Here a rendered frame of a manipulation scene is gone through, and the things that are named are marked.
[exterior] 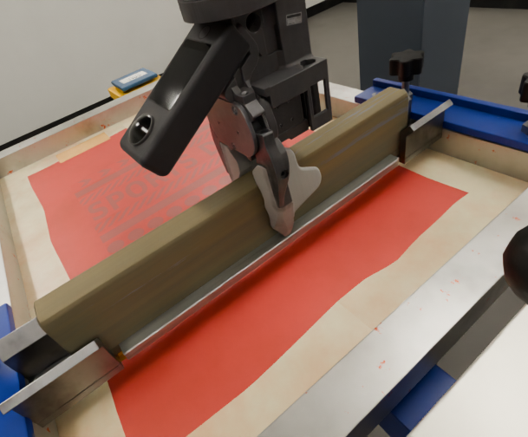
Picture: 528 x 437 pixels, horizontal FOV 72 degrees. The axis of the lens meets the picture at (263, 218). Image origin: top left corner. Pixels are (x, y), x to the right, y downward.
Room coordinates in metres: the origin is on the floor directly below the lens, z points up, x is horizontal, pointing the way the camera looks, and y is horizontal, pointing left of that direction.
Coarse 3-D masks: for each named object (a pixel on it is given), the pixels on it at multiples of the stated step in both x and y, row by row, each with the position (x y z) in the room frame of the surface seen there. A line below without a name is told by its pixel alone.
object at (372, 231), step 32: (384, 192) 0.32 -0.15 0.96; (416, 192) 0.31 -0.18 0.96; (448, 192) 0.29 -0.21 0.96; (320, 224) 0.30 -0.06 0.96; (352, 224) 0.29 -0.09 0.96; (384, 224) 0.27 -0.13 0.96; (416, 224) 0.26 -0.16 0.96; (288, 256) 0.27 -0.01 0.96; (320, 256) 0.26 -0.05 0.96; (352, 256) 0.24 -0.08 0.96; (384, 256) 0.23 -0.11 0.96; (352, 288) 0.21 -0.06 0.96
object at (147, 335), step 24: (384, 168) 0.32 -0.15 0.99; (336, 192) 0.30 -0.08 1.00; (360, 192) 0.30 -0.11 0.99; (312, 216) 0.28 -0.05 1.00; (288, 240) 0.26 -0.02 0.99; (240, 264) 0.24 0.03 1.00; (216, 288) 0.22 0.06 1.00; (168, 312) 0.21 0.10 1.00; (192, 312) 0.21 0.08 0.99; (144, 336) 0.19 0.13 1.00
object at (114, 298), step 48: (384, 96) 0.36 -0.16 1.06; (336, 144) 0.31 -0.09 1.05; (384, 144) 0.34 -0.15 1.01; (240, 192) 0.26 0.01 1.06; (144, 240) 0.23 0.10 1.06; (192, 240) 0.23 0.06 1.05; (240, 240) 0.25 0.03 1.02; (96, 288) 0.20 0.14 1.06; (144, 288) 0.21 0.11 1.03; (192, 288) 0.22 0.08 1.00; (96, 336) 0.19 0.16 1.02
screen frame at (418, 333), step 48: (144, 96) 0.82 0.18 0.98; (336, 96) 0.53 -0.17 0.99; (48, 144) 0.72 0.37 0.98; (432, 144) 0.38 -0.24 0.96; (480, 144) 0.32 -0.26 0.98; (0, 192) 0.60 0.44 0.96; (0, 240) 0.41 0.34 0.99; (480, 240) 0.19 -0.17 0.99; (0, 288) 0.31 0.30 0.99; (432, 288) 0.16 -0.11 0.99; (480, 288) 0.15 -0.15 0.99; (384, 336) 0.13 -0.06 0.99; (432, 336) 0.12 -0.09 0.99; (336, 384) 0.11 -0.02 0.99; (384, 384) 0.10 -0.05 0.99; (48, 432) 0.15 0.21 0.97; (288, 432) 0.09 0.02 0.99; (336, 432) 0.08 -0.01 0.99
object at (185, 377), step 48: (48, 192) 0.57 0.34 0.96; (96, 240) 0.39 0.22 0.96; (240, 288) 0.24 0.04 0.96; (288, 288) 0.23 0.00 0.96; (192, 336) 0.20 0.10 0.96; (240, 336) 0.19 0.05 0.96; (288, 336) 0.18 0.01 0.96; (144, 384) 0.17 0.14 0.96; (192, 384) 0.16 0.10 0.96; (240, 384) 0.15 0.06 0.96; (144, 432) 0.13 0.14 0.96
